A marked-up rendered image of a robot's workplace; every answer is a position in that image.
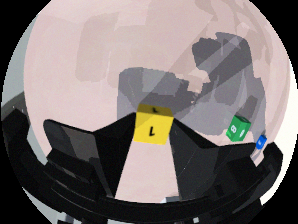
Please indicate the green block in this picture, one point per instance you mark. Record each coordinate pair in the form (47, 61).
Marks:
(238, 128)

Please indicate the blue block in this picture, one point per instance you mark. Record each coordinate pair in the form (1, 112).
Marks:
(261, 141)

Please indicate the yellow block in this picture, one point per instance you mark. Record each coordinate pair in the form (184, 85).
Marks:
(152, 124)

